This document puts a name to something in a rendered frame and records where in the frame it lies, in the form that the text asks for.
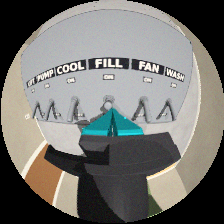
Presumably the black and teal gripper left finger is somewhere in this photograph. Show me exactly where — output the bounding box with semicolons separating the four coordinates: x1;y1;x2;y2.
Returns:
81;108;113;136

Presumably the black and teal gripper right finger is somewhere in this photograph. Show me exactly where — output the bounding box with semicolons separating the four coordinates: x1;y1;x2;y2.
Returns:
113;108;144;136

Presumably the grey switch console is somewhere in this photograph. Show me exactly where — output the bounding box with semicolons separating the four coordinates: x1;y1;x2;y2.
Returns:
21;9;193;125

